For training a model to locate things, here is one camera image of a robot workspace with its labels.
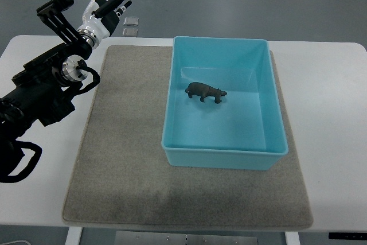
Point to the white table leg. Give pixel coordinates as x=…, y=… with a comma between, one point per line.
x=74, y=236
x=292, y=238

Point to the brown hippo figurine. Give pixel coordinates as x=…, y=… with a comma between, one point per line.
x=203, y=91

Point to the upper floor socket plate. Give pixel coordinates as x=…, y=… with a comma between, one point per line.
x=131, y=21

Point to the white right table leg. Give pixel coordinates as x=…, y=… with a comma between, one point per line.
x=292, y=238

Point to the lower floor socket plate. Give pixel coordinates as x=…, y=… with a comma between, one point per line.
x=130, y=32

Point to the black table control panel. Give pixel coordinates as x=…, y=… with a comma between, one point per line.
x=347, y=236

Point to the blue plastic box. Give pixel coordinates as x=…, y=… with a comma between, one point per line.
x=245, y=130

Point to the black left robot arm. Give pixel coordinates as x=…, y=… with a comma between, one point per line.
x=43, y=92

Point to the grey metal table crossbar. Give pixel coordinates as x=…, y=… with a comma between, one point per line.
x=125, y=237

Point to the floor socket plate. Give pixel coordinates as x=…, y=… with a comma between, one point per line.
x=131, y=21
x=130, y=32

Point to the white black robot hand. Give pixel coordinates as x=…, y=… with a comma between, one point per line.
x=100, y=19

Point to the grey felt mat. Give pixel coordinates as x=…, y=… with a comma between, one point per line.
x=121, y=177

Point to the white left table leg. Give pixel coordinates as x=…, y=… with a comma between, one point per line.
x=74, y=236

